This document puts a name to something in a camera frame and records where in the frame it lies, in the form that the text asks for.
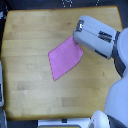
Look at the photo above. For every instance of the grey object at left edge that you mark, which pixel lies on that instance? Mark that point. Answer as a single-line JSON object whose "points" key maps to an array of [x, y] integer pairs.
{"points": [[1, 87]]}

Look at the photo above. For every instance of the pink cloth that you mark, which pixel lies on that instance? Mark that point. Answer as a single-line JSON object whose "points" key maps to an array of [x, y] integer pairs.
{"points": [[64, 57]]}

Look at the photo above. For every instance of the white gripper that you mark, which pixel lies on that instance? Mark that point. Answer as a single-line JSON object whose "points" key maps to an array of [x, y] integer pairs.
{"points": [[75, 37]]}

